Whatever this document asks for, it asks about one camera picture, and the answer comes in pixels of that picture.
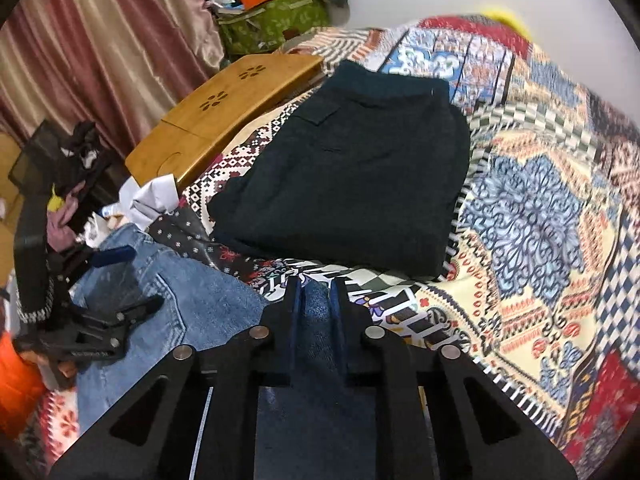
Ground blue denim jeans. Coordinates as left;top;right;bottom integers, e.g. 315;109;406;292
73;224;375;479

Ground orange sleeved forearm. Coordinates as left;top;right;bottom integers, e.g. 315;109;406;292
0;332;47;439

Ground wooden lap desk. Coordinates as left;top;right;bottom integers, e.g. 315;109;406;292
126;53;322;191

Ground folded black pants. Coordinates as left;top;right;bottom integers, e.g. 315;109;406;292
207;61;470;278

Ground patchwork patterned quilt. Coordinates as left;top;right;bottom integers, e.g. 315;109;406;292
205;15;639;479

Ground striped red gold curtain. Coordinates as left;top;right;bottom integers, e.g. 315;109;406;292
1;0;224;156

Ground green storage basket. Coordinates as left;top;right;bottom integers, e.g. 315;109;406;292
217;0;331;58

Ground yellow foam headboard rail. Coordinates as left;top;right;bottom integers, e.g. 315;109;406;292
480;6;533;41

